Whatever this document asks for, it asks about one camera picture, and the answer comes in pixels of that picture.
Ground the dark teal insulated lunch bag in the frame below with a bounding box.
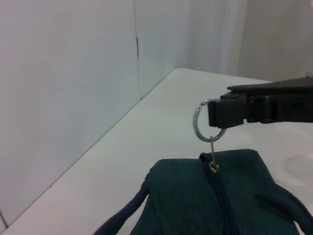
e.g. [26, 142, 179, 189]
[94, 97, 313, 235]

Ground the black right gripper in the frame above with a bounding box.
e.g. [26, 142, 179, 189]
[207, 76, 313, 130]

